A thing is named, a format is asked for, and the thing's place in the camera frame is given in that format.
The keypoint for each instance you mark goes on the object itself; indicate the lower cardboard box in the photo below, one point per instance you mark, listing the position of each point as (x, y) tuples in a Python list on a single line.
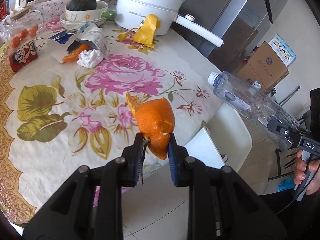
[(249, 76)]

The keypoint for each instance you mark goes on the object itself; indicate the torn silver foil packet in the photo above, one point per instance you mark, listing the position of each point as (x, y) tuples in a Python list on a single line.
[(94, 37)]

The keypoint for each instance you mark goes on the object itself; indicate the dark green pumpkin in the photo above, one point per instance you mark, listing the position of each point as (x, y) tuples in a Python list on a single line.
[(81, 5)]

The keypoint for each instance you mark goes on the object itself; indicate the small orange tangerine right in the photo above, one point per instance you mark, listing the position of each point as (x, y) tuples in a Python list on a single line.
[(33, 31)]

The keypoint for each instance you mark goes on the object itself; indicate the blue white milk carton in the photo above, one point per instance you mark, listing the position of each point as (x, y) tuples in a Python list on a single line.
[(64, 36)]

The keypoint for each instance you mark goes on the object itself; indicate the floral tablecloth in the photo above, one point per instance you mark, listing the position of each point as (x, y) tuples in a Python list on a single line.
[(57, 116)]

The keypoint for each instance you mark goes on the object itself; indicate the white stacked plates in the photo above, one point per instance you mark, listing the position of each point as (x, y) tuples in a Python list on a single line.
[(69, 24)]

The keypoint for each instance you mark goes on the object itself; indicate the small floral cloth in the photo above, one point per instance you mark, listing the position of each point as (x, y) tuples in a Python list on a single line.
[(53, 9)]

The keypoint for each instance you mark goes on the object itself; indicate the white plastic trash bin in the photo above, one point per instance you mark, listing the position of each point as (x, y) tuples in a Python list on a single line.
[(225, 140)]

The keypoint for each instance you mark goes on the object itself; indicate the upper cardboard box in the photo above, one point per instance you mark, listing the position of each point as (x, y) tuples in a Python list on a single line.
[(268, 66)]

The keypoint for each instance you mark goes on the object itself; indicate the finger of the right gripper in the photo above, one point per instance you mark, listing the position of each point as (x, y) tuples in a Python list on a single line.
[(279, 132)]

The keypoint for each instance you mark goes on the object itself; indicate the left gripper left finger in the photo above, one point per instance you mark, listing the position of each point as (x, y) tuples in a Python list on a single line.
[(134, 157)]

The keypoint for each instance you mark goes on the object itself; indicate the small orange tangerine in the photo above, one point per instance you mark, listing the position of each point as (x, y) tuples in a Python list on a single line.
[(33, 31), (15, 41)]

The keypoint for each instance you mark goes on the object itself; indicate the small orange tangerine left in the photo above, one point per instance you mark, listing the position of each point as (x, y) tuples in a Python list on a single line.
[(15, 41)]

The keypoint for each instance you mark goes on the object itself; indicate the clear plastic water bottle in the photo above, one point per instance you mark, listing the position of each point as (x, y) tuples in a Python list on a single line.
[(252, 104)]

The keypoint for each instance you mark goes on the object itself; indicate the yellow snack wrapper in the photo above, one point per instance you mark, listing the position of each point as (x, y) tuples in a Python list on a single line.
[(144, 34)]

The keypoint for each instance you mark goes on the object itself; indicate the cardboard box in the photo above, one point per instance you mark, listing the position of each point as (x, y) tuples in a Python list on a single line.
[(268, 66), (249, 76)]

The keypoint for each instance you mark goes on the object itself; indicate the white floral bowl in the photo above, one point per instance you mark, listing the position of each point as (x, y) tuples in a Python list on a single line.
[(101, 11)]

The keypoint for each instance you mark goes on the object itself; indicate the white electric cooking pot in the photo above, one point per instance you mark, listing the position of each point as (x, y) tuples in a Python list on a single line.
[(132, 13)]

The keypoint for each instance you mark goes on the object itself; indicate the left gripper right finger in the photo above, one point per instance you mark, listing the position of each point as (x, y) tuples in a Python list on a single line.
[(178, 170)]

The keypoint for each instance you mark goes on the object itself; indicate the orange peel with pith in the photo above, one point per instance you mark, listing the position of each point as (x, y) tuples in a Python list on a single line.
[(74, 55)]

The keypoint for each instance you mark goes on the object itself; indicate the red cartoon drink can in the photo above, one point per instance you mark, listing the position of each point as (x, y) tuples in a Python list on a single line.
[(23, 56)]

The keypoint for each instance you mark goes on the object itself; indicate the red label glass jar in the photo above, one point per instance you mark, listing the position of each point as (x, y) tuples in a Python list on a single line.
[(3, 10)]

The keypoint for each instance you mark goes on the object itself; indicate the white tissue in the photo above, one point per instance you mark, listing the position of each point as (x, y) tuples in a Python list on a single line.
[(90, 58)]

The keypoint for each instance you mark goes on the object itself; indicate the grey refrigerator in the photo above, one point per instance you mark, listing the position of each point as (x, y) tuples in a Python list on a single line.
[(235, 21)]

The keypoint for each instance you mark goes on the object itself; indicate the glass pitcher with cork lid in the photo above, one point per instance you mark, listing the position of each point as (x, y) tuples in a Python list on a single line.
[(23, 19)]

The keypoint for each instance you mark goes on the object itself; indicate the large orange peel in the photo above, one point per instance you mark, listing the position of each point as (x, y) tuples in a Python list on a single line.
[(155, 120)]

